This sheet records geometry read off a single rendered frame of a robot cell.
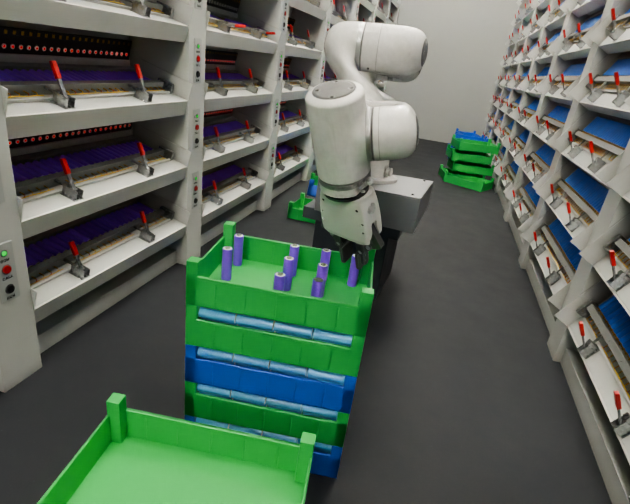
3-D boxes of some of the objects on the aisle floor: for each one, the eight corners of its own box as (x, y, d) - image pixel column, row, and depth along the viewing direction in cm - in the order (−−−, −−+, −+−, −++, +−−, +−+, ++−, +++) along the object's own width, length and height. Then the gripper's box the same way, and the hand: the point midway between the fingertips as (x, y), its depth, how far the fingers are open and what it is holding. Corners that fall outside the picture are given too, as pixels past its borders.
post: (310, 178, 288) (356, -185, 216) (306, 181, 280) (352, -196, 207) (282, 172, 292) (317, -186, 220) (277, 175, 284) (311, -196, 212)
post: (270, 206, 226) (315, -292, 153) (263, 211, 217) (307, -313, 145) (235, 198, 230) (262, -290, 157) (226, 203, 221) (251, -310, 149)
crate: (355, 218, 225) (358, 203, 221) (347, 231, 207) (349, 215, 203) (300, 206, 231) (301, 192, 228) (286, 217, 213) (288, 202, 210)
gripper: (292, 180, 74) (309, 258, 86) (375, 208, 65) (381, 291, 78) (319, 158, 77) (332, 236, 90) (401, 181, 69) (402, 264, 81)
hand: (353, 253), depth 82 cm, fingers open, 3 cm apart
